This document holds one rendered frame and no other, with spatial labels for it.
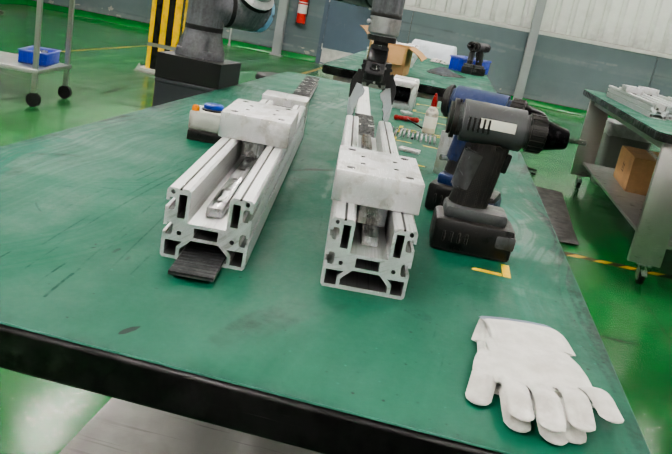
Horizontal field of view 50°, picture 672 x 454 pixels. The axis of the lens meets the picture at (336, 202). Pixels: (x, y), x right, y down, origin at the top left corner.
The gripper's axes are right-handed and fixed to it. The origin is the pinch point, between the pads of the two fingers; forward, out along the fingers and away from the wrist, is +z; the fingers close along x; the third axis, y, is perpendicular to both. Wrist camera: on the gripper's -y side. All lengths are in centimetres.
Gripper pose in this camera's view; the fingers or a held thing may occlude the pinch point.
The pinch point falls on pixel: (367, 118)
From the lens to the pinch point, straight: 178.7
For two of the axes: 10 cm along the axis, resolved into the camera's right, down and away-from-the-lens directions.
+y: 0.3, -2.6, 9.7
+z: -1.7, 9.5, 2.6
